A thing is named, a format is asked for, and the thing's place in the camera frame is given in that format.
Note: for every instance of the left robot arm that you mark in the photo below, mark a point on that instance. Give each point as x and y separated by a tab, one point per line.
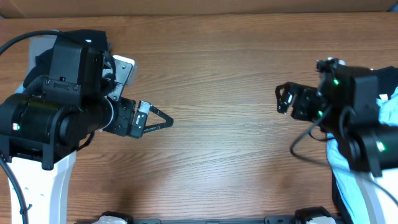
72	90

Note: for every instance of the black garment under pile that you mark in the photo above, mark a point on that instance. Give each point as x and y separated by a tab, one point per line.
386	100

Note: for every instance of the black t-shirt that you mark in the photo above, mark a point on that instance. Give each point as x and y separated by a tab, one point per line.
77	57

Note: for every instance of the folded grey trousers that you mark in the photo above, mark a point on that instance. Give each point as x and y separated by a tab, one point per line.
40	57

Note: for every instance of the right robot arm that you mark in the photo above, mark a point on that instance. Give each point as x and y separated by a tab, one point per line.
356	108

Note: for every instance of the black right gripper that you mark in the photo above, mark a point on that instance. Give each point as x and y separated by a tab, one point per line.
308	98

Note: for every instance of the light blue printed t-shirt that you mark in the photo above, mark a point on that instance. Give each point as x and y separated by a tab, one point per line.
356	196

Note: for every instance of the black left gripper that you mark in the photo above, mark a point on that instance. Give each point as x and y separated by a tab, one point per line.
126	110

